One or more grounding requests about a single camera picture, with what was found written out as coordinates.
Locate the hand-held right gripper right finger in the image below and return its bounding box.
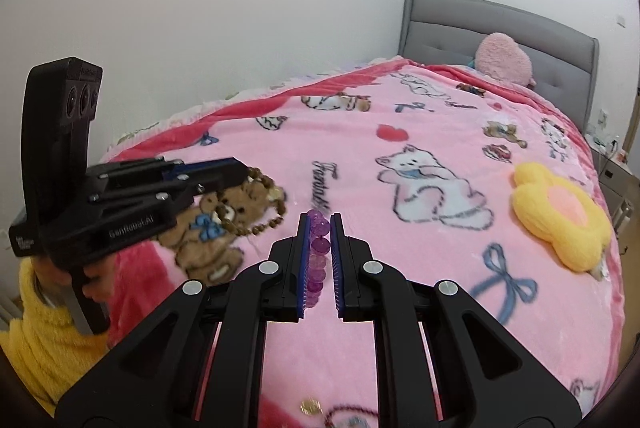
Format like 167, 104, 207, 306
330, 212, 584, 428

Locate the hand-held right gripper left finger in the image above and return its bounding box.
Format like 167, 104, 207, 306
54, 212, 313, 428

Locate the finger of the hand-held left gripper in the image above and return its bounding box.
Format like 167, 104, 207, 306
89, 181, 222, 220
106, 157, 252, 185

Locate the purple bead bracelet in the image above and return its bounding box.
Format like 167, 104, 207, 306
306, 209, 334, 309

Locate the brown wooden bead bracelet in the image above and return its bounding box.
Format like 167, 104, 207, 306
215, 166, 289, 240

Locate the person's left forearm yellow sleeve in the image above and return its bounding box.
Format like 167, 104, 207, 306
0, 258, 112, 420

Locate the person's left hand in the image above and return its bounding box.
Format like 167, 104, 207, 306
30, 255, 119, 309

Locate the pink printed blanket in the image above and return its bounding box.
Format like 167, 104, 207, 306
97, 57, 624, 428

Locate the yellow flower cushion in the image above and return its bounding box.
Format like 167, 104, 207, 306
510, 162, 614, 273

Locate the pink heart pillow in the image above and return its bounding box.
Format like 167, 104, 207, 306
474, 32, 537, 88

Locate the grey upholstered headboard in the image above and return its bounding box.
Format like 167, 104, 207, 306
397, 0, 600, 132

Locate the white bedside table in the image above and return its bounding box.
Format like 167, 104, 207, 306
585, 128, 640, 250

